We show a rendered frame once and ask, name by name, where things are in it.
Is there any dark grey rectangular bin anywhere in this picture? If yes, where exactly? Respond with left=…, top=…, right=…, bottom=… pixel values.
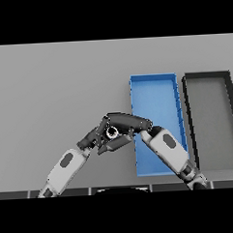
left=180, top=70, right=233, bottom=173

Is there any blue rectangular bin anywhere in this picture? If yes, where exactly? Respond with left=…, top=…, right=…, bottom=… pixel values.
left=129, top=72, right=191, bottom=179

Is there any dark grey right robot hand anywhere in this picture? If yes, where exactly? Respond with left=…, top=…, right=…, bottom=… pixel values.
left=105, top=109, right=155, bottom=137

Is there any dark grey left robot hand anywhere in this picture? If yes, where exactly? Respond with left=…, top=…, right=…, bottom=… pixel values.
left=74, top=115, right=136, bottom=157

